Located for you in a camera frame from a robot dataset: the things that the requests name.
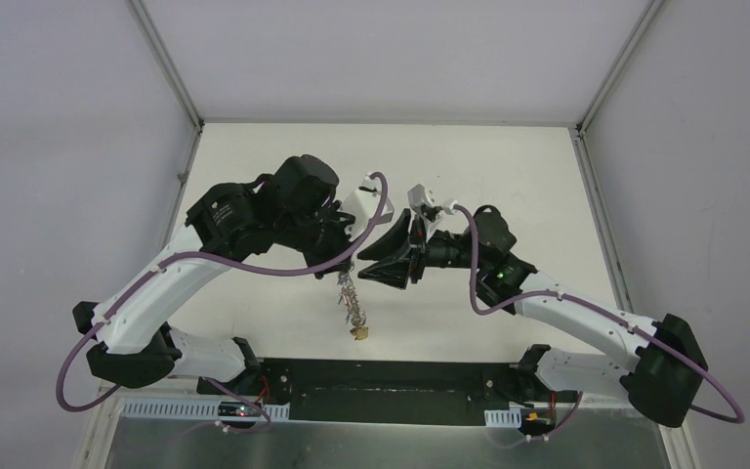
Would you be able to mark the white cable duct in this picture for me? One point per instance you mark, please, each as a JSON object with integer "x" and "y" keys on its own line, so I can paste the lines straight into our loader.
{"x": 503, "y": 418}
{"x": 188, "y": 409}

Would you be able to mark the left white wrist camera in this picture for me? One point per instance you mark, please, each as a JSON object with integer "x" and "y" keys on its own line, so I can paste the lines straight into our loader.
{"x": 362, "y": 204}

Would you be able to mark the right white cable duct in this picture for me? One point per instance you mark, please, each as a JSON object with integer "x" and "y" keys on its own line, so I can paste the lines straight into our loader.
{"x": 503, "y": 418}

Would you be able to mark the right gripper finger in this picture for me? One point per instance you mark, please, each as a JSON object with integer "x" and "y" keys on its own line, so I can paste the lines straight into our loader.
{"x": 392, "y": 272}
{"x": 390, "y": 242}

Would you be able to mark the left white cable duct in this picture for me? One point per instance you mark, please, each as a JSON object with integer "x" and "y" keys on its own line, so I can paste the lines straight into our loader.
{"x": 188, "y": 409}

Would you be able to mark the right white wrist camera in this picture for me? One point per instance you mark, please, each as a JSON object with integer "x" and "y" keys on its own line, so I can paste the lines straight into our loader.
{"x": 422, "y": 203}

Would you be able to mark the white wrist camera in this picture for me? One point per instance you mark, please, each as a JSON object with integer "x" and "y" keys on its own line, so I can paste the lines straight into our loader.
{"x": 362, "y": 204}
{"x": 422, "y": 203}

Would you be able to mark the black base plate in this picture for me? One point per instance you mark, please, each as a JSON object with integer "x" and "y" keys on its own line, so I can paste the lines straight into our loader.
{"x": 415, "y": 393}

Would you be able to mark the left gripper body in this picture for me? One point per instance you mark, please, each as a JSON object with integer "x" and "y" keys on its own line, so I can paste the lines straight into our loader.
{"x": 326, "y": 252}

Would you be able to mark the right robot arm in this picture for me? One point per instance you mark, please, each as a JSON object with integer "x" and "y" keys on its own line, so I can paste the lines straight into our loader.
{"x": 656, "y": 366}

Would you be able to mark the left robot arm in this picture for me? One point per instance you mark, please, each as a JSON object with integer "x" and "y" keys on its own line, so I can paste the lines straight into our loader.
{"x": 128, "y": 339}

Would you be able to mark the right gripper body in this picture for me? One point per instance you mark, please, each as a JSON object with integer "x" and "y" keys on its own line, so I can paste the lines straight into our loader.
{"x": 438, "y": 250}

